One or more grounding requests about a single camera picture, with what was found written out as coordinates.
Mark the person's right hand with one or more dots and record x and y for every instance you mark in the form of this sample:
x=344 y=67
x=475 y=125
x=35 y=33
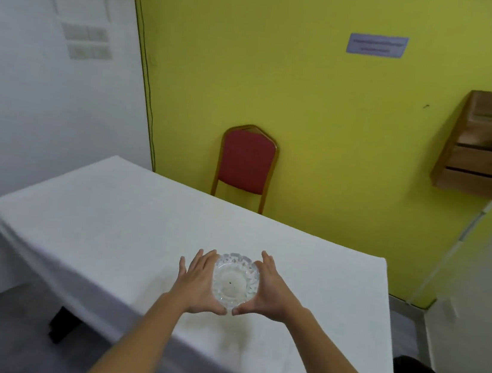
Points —
x=274 y=296

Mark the person's left hand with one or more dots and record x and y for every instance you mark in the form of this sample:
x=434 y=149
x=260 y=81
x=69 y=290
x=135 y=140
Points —
x=197 y=287

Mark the person's right thumb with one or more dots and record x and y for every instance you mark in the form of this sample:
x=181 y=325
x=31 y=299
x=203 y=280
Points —
x=242 y=308

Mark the person's left little finger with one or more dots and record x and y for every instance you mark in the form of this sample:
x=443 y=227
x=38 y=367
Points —
x=181 y=267

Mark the person's left thumb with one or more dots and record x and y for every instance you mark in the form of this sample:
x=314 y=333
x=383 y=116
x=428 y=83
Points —
x=217 y=304

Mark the clear glass candle holder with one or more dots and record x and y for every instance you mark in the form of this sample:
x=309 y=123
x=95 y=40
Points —
x=236 y=281

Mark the person's right forearm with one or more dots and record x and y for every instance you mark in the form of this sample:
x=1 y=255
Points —
x=339 y=368

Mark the person's left forearm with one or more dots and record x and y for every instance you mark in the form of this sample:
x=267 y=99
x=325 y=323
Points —
x=137 y=343

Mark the white tablecloth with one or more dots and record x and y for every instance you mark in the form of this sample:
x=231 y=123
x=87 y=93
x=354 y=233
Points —
x=165 y=250

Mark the red padded chair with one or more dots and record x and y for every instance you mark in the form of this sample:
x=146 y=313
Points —
x=246 y=160

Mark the black table leg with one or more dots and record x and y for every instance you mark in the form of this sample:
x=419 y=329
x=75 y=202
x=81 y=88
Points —
x=63 y=323

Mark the white wall switch panel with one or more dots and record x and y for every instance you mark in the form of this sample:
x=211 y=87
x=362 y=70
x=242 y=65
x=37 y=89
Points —
x=90 y=52
x=85 y=32

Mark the blue paper wall sign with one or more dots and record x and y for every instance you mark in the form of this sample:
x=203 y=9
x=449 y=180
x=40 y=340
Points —
x=377 y=45

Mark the wooden wall crate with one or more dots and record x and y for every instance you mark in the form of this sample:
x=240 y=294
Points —
x=488 y=144

